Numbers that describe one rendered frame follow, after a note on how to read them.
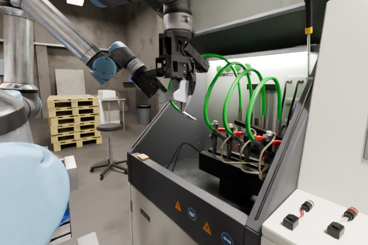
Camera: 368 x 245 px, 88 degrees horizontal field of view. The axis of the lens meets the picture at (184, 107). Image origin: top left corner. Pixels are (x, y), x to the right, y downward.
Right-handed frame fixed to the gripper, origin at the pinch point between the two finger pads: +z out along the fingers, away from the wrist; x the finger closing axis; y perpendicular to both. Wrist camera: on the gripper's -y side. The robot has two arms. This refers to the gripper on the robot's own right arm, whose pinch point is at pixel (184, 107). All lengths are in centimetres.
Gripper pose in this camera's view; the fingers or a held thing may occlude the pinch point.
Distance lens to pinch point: 55.1
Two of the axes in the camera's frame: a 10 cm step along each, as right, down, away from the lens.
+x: 6.6, 1.0, -7.4
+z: 0.0, 9.9, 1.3
